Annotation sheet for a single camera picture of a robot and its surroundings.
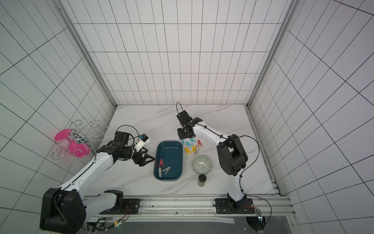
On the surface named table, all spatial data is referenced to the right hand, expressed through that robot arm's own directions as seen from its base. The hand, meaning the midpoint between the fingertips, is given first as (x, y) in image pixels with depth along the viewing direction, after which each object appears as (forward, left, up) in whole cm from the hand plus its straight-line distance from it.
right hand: (177, 135), depth 92 cm
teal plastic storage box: (-8, +4, -7) cm, 12 cm away
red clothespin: (0, -14, -8) cm, 16 cm away
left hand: (-17, +15, +2) cm, 23 cm away
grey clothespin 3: (-7, -13, -7) cm, 16 cm away
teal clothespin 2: (+1, -10, -7) cm, 12 cm away
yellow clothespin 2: (-5, -11, -7) cm, 14 cm away
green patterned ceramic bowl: (-16, -16, -6) cm, 24 cm away
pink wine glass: (-24, +41, +22) cm, 52 cm away
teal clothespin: (-1, -7, -8) cm, 10 cm away
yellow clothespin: (-7, -6, -7) cm, 12 cm away
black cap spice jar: (-27, -16, +2) cm, 31 cm away
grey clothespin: (-20, +5, -6) cm, 22 cm away
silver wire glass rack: (-19, +45, +20) cm, 53 cm away
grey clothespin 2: (-22, +9, -6) cm, 24 cm away
